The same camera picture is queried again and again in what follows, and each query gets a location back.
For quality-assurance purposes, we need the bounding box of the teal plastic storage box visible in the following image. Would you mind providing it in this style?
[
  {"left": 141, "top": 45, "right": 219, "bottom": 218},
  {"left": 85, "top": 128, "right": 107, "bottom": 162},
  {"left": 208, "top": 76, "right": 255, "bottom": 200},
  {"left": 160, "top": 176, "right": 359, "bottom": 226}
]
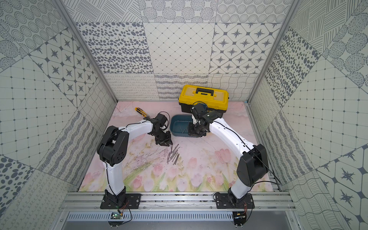
[{"left": 170, "top": 114, "right": 198, "bottom": 138}]

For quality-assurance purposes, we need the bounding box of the steel nail pile middle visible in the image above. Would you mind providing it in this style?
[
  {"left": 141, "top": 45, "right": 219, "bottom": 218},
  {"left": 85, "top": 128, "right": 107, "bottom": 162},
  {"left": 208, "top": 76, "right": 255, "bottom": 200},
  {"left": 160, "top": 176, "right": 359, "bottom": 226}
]
[{"left": 170, "top": 144, "right": 180, "bottom": 162}]

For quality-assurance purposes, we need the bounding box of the yellow black utility knife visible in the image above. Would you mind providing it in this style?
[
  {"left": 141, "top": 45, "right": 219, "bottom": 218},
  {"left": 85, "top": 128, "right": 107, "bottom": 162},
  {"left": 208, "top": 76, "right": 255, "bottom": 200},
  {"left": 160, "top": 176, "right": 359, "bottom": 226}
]
[{"left": 135, "top": 107, "right": 150, "bottom": 117}]

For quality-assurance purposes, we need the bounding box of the yellow black toolbox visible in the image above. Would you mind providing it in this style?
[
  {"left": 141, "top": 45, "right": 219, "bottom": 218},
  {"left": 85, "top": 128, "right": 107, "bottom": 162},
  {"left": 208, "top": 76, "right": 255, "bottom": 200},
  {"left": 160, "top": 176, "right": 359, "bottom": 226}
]
[{"left": 178, "top": 85, "right": 229, "bottom": 114}]

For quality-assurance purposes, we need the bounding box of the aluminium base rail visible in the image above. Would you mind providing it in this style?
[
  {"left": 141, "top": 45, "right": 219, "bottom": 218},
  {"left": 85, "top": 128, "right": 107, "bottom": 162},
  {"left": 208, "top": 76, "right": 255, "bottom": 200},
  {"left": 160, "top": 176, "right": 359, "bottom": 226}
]
[{"left": 60, "top": 192, "right": 296, "bottom": 211}]

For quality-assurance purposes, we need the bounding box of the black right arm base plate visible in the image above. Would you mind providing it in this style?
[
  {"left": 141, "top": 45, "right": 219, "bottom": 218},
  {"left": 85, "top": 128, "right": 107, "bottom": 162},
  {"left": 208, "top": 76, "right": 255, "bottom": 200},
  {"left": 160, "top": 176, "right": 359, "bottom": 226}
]
[{"left": 213, "top": 192, "right": 255, "bottom": 209}]

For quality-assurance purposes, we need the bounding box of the white perforated cable duct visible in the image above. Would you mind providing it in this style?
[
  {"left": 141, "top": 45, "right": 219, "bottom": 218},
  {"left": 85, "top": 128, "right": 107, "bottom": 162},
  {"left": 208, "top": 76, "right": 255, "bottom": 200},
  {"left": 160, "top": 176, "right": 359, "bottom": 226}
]
[{"left": 67, "top": 211, "right": 233, "bottom": 221}]

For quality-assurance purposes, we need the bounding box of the steel nail pile right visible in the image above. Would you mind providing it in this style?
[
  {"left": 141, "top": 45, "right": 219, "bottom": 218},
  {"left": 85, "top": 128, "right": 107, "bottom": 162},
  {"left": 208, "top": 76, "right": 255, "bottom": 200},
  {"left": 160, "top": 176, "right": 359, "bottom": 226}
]
[{"left": 173, "top": 154, "right": 180, "bottom": 165}]

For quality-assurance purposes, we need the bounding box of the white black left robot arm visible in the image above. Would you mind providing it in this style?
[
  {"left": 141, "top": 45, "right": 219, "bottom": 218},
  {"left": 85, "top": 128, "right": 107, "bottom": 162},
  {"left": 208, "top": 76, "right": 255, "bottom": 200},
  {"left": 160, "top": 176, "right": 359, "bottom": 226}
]
[{"left": 97, "top": 113, "right": 173, "bottom": 207}]

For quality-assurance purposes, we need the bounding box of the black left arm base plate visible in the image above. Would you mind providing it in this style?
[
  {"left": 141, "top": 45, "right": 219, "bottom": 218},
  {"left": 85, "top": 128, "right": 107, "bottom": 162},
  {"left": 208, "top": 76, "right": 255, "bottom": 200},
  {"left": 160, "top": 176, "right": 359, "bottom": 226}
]
[{"left": 100, "top": 192, "right": 142, "bottom": 209}]

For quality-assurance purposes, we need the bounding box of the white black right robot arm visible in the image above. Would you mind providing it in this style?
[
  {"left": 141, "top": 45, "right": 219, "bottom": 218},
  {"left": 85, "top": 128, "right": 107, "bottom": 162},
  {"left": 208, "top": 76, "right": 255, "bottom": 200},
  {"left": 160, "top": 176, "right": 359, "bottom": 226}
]
[{"left": 188, "top": 103, "right": 269, "bottom": 206}]

